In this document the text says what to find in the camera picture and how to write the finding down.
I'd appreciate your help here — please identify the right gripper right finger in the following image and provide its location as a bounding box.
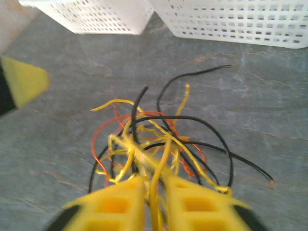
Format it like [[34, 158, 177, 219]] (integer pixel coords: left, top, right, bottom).
[[166, 175, 268, 231]]

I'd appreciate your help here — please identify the tangle of coloured wires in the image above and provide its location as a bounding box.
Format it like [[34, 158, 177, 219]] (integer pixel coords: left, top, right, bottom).
[[141, 141, 274, 182]]

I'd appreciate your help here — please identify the black wire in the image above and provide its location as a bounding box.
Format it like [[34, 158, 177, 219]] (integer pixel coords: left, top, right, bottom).
[[129, 115, 234, 190], [156, 64, 233, 135]]

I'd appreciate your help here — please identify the white perforated plastic basket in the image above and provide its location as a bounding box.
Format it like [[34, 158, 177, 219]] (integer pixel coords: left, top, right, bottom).
[[149, 0, 308, 50], [19, 0, 154, 36]]

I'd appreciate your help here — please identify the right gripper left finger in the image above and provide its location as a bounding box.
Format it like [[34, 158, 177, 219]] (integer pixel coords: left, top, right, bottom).
[[45, 177, 147, 231]]

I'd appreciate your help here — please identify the yellow wire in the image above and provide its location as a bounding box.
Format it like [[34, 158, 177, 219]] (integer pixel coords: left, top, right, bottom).
[[90, 99, 229, 193], [174, 83, 191, 126], [149, 134, 174, 231]]

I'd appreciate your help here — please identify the orange wire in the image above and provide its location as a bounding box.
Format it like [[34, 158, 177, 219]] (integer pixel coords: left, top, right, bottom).
[[92, 103, 135, 188], [137, 110, 207, 178]]

